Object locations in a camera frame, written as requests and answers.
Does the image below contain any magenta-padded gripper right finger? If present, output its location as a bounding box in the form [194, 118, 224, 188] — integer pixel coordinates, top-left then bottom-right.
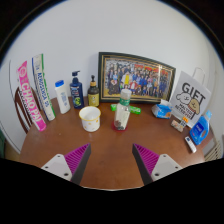
[131, 143, 184, 186]

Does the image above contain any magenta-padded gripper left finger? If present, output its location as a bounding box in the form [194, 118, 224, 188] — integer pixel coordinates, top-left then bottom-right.
[40, 143, 92, 186]

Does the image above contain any clear green-labelled plastic bottle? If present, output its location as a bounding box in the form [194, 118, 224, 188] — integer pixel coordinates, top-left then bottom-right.
[113, 88, 133, 131]

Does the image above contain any white remote control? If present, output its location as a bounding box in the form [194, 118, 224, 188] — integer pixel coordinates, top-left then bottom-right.
[184, 135, 198, 154]

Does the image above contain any colourful puzzle cube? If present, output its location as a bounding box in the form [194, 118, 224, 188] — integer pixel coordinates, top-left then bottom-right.
[179, 116, 190, 129]

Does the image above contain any blue detergent bottle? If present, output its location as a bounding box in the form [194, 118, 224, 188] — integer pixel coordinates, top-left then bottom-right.
[189, 110, 213, 146]

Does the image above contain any white radiator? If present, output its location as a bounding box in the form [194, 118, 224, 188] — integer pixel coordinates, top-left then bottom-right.
[203, 141, 224, 163]

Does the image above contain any white yellow-rimmed cup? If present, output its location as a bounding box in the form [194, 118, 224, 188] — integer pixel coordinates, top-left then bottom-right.
[78, 105, 102, 133]

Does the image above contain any blue tissue pack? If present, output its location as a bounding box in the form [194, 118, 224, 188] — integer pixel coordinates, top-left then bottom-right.
[151, 98, 174, 120]

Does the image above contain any white blue-capped bottle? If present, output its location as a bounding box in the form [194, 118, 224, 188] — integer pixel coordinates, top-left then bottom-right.
[54, 79, 72, 115]

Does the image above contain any dark blue pump bottle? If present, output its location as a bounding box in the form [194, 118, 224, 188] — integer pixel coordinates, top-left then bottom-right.
[69, 70, 85, 110]

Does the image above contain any white paper gift bag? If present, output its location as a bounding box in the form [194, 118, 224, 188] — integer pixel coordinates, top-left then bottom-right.
[169, 67, 212, 129]

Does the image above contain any pink long box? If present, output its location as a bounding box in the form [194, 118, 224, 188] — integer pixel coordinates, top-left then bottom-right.
[16, 60, 47, 132]

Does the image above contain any amber yellow-labelled pump bottle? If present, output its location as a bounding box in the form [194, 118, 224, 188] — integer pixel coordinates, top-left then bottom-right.
[87, 74, 101, 108]

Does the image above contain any white green long box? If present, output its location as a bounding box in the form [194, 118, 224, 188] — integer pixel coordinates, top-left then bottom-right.
[31, 53, 57, 122]

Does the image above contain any framed group photo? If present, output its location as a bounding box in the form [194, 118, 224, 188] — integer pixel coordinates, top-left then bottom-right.
[97, 51, 177, 104]

